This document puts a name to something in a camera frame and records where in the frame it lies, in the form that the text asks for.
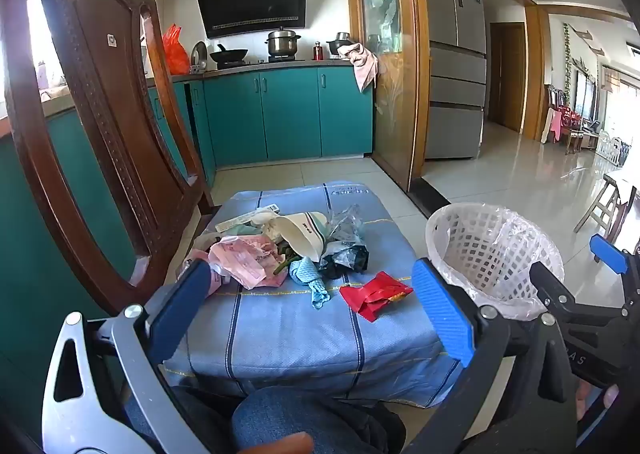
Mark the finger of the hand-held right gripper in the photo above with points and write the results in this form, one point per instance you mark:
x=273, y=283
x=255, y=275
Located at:
x=555, y=286
x=607, y=249

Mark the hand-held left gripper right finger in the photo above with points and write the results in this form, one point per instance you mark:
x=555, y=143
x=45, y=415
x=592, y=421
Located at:
x=442, y=314

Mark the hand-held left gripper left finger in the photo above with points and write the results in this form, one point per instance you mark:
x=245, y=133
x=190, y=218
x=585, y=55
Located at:
x=182, y=304

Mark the red foil wrapper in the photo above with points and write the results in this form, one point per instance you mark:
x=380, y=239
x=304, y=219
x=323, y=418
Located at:
x=370, y=294

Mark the white plastic mesh basket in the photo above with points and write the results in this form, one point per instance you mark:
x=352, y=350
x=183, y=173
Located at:
x=480, y=244

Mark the silver foil wrapper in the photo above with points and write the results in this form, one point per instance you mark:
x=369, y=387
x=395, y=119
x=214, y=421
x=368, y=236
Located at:
x=350, y=260

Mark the blue face mask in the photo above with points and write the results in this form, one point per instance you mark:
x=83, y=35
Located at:
x=307, y=274

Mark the person's right hand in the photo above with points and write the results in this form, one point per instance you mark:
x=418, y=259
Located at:
x=584, y=394

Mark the wooden stool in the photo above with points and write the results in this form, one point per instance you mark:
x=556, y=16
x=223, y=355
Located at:
x=607, y=204

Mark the translucent pinkish plastic bag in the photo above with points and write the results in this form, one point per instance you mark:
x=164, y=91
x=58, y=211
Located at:
x=240, y=259

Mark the white printed paper strip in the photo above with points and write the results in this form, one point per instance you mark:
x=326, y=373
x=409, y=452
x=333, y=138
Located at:
x=245, y=218

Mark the green vegetable leaf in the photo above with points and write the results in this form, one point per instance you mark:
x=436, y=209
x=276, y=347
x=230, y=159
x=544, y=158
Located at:
x=285, y=261

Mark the white crumpled tissue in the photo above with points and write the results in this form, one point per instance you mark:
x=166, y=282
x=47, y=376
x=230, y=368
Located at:
x=265, y=226

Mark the blue cloth covered stool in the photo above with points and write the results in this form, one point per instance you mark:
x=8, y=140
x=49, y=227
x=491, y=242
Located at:
x=300, y=334

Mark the clear plastic wrapper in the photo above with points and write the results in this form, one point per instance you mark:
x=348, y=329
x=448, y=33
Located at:
x=345, y=229

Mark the red dining chairs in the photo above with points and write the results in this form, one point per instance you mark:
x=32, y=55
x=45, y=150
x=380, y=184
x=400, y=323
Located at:
x=567, y=119

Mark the white striped paper cup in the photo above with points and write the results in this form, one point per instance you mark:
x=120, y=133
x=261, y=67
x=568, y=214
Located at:
x=300, y=234

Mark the person's jeans leg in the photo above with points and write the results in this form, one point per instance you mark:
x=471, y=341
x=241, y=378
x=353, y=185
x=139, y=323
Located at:
x=300, y=419

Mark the brown wooden door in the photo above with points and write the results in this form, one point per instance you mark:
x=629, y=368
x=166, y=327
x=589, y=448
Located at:
x=510, y=79

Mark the green vine decoration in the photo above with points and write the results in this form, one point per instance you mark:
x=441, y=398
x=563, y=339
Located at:
x=567, y=54

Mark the carved wooden chair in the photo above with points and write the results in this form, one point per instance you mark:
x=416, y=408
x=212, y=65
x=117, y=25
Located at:
x=100, y=109

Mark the teal base cabinets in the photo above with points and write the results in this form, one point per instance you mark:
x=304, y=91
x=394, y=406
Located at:
x=290, y=109

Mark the wood-framed glass door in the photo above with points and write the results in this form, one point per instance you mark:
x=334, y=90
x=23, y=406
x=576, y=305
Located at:
x=392, y=84

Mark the grey refrigerator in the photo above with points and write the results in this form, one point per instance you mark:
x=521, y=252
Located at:
x=455, y=59

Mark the metal pot lid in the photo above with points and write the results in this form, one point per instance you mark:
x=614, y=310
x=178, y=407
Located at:
x=198, y=54

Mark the orange plastic bag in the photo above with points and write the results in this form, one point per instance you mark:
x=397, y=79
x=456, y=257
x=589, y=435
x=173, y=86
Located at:
x=176, y=52

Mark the black wok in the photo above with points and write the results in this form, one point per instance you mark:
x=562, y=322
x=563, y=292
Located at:
x=229, y=55

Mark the pink hanging cloth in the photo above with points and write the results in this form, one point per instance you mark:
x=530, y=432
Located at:
x=365, y=67

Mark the steel cooking pot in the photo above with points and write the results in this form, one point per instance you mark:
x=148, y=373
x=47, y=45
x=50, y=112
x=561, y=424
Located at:
x=282, y=42

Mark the red bottle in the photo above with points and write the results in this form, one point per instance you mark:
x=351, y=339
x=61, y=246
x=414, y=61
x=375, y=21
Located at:
x=317, y=52

